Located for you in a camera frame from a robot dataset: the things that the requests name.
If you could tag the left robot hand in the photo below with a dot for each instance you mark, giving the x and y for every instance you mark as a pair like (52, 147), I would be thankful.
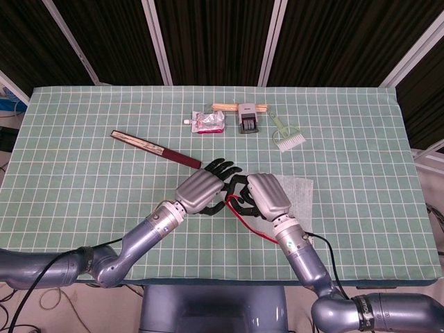
(199, 190)

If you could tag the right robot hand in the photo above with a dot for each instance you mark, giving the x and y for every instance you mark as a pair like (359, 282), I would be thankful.
(270, 194)

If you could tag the clear zip pouch red edge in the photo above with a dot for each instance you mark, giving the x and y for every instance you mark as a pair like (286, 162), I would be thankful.
(301, 197)

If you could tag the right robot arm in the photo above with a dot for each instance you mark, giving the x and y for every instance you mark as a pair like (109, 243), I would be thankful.
(305, 263)

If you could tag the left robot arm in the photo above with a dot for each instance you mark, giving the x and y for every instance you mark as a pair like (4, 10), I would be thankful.
(138, 239)

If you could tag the dark red folded fan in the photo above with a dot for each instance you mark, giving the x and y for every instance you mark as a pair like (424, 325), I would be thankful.
(180, 159)

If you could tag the small green brush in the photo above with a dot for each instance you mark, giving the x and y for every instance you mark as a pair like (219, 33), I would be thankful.
(289, 138)

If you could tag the squeeze pouch with white cap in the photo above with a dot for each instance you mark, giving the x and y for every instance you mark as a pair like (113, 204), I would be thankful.
(208, 121)

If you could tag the grey date stamp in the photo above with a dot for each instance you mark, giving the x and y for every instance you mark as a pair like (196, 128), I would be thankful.
(248, 116)

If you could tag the wooden sticks bundle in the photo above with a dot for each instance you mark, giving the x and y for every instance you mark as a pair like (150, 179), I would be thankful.
(223, 107)

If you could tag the blue-grey robot torso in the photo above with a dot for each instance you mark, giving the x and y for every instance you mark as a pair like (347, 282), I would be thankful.
(208, 308)

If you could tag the green checked tablecloth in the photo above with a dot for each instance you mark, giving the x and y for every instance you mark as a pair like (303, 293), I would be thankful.
(69, 173)

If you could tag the black pleated curtain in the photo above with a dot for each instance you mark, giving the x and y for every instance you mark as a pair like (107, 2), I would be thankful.
(215, 34)
(111, 34)
(21, 34)
(347, 34)

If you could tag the blue box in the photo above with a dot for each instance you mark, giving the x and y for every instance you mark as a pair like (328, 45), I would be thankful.
(8, 104)

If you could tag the white frame post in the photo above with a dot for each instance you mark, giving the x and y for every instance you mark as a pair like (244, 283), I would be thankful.
(274, 38)
(14, 86)
(157, 41)
(416, 48)
(69, 38)

